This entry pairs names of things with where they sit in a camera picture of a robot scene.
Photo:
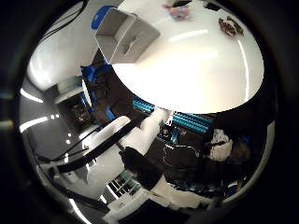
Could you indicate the person with white cloth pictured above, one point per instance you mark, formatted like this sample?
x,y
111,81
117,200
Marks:
x,y
221,146

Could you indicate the blue aluminium rail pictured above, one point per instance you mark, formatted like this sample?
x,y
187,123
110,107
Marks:
x,y
142,105
191,122

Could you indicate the grey open box container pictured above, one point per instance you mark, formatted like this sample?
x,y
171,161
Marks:
x,y
124,37

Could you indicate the leopard plush toy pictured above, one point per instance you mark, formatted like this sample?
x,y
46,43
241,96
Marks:
x,y
230,26

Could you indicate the pink unicorn plush toy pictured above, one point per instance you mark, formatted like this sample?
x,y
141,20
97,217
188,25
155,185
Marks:
x,y
179,12

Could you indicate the blue chair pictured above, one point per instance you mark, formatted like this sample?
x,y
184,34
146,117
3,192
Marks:
x,y
99,17

